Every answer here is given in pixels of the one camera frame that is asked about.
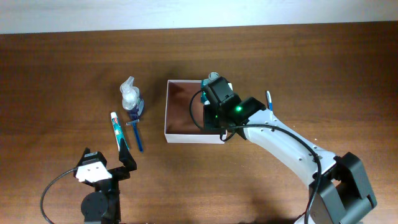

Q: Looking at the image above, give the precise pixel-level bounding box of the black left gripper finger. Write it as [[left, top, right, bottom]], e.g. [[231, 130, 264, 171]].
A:
[[76, 147, 107, 167], [119, 139, 137, 171]]

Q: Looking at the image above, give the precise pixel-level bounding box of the teal mouthwash bottle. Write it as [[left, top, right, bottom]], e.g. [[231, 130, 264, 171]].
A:
[[201, 72, 234, 105]]

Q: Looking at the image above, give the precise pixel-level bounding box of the foam pump bottle blue liquid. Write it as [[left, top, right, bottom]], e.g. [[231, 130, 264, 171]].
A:
[[120, 76, 144, 120]]

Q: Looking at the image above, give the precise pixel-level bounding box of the blue white toothbrush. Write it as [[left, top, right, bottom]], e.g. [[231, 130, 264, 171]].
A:
[[266, 90, 273, 112]]

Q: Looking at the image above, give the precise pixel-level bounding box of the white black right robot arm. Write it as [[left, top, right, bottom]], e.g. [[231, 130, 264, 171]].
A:
[[204, 94, 377, 223]]

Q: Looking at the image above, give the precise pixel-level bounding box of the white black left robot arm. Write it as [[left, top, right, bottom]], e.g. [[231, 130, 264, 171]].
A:
[[73, 139, 137, 223]]

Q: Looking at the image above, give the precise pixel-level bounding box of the green white toothpaste tube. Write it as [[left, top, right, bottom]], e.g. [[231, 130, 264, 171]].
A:
[[110, 111, 126, 151]]

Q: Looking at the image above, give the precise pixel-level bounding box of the pink white open box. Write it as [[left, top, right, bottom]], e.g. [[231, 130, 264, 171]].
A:
[[164, 80, 223, 144]]

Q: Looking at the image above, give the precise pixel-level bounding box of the blue disposable razor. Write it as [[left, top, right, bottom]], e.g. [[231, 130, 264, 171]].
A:
[[126, 119, 144, 153]]

